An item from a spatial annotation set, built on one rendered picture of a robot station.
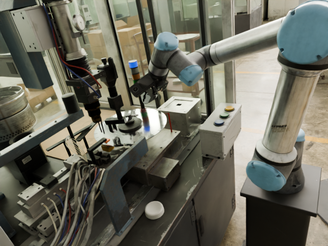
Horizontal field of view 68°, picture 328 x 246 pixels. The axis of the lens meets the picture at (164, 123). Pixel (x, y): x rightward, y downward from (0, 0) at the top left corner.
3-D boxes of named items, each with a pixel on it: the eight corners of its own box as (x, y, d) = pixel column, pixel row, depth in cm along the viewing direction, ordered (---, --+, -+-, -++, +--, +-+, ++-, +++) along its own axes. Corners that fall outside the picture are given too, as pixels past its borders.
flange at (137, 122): (141, 129, 105) (139, 124, 104) (115, 133, 106) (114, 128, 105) (143, 117, 115) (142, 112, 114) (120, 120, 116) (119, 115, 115)
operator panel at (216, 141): (222, 126, 135) (220, 102, 128) (242, 129, 129) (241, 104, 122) (201, 155, 115) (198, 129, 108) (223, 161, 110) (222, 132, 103)
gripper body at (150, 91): (165, 91, 105) (173, 71, 95) (150, 99, 101) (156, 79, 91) (154, 78, 107) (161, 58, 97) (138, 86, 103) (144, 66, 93)
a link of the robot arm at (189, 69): (213, 64, 84) (190, 44, 86) (194, 75, 77) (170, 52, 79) (203, 80, 90) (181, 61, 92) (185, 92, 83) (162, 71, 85)
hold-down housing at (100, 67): (118, 104, 101) (105, 55, 92) (126, 106, 99) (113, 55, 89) (108, 110, 98) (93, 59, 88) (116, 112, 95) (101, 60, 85)
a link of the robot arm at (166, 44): (170, 50, 78) (152, 34, 80) (161, 73, 87) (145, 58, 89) (186, 42, 82) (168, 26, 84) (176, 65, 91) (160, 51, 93)
